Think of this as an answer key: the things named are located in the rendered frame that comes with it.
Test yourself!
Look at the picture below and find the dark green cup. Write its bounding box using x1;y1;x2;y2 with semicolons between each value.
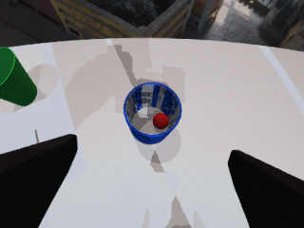
0;47;38;106

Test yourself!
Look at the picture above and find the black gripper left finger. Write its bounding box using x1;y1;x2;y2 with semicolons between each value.
0;134;77;228

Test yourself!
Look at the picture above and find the blue mug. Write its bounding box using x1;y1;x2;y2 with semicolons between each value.
123;83;182;144

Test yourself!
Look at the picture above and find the red ball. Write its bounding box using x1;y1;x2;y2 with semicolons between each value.
153;113;168;129

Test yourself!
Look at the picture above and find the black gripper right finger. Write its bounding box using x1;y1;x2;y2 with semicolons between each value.
228;149;304;228

